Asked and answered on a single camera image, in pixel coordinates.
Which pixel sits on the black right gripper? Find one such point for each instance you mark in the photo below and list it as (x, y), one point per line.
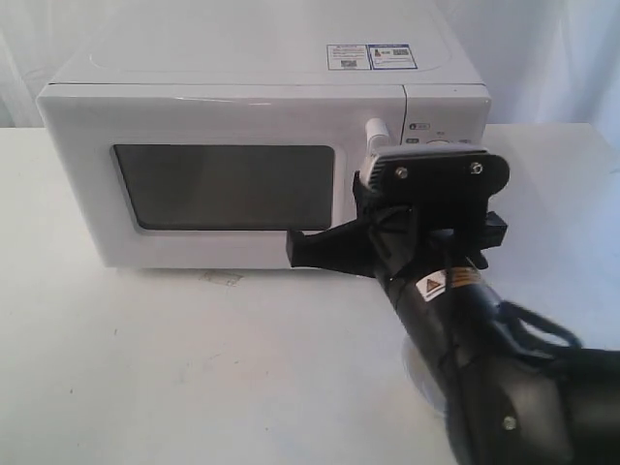
(430, 280)

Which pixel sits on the white ceramic bowl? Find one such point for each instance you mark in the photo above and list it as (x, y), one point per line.
(422, 378)

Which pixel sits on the white microwave oven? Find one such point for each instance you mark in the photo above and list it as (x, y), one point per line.
(212, 176)

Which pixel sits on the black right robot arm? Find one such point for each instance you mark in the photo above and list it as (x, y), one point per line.
(519, 389)

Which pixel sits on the white microwave oven body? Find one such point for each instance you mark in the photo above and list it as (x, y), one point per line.
(283, 43)

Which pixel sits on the blue white warning sticker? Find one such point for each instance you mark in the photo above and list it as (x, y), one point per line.
(370, 57)

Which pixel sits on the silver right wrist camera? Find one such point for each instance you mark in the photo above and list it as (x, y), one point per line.
(449, 185)

